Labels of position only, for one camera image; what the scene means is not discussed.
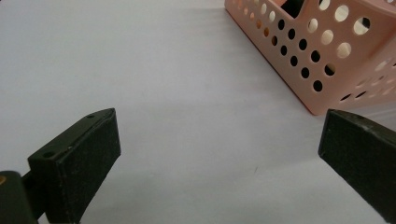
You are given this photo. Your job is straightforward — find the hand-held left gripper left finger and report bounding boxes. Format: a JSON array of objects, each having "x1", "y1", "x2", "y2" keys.
[{"x1": 27, "y1": 107, "x2": 122, "y2": 224}]

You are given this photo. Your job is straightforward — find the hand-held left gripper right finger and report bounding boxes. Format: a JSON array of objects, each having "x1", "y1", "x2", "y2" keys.
[{"x1": 318, "y1": 108, "x2": 396, "y2": 224}]

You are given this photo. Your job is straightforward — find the pink perforated plastic basket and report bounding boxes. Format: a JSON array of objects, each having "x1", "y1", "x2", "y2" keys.
[{"x1": 223, "y1": 0, "x2": 396, "y2": 117}]

